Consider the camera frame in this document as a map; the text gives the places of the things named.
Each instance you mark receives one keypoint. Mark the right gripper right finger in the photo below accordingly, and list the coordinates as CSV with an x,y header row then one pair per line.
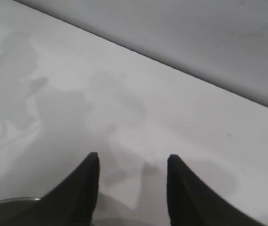
x,y
190,202

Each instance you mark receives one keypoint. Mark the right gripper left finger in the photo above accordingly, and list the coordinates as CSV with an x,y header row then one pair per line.
x,y
77,200

